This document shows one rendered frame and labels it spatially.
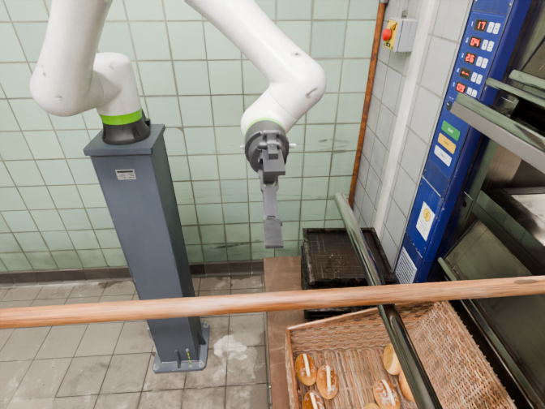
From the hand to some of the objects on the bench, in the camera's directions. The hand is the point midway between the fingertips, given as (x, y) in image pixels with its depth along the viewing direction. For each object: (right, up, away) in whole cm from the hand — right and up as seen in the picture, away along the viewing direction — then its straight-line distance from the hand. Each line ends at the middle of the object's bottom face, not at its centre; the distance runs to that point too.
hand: (274, 208), depth 51 cm
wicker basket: (+29, -64, +39) cm, 81 cm away
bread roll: (+12, -59, +44) cm, 75 cm away
